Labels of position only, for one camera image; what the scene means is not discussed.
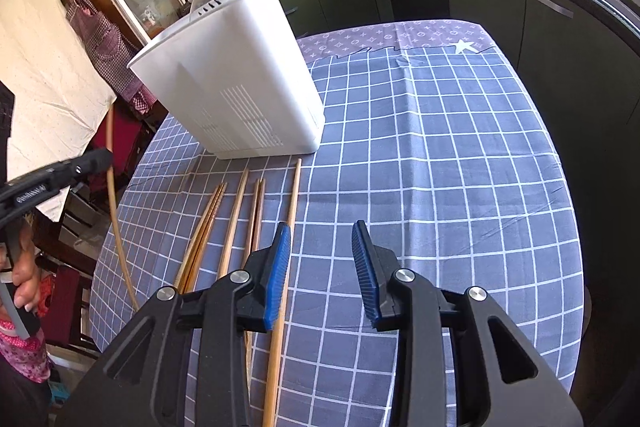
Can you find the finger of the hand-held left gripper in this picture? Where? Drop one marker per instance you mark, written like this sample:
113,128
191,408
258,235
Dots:
82,164

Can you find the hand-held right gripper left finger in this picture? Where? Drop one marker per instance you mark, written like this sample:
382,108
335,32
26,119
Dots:
277,279

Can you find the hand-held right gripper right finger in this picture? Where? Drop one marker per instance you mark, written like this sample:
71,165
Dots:
364,279

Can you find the long wooden chopstick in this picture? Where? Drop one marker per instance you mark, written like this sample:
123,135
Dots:
294,194
120,247

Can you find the white plastic utensil basket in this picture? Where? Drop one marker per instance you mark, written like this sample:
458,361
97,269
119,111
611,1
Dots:
230,72

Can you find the person's left forearm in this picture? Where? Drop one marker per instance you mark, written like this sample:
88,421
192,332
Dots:
22,354

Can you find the person's left hand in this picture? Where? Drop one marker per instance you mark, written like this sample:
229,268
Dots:
25,279

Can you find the wooden chair with red cushion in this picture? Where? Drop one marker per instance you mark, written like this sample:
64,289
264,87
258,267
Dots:
65,302
125,137

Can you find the white cloth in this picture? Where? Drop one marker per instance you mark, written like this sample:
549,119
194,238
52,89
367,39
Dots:
50,77

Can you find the pink checked apron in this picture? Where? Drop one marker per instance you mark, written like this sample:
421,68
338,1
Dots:
102,42

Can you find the blue checked tablecloth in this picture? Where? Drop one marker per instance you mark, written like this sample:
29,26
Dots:
440,147

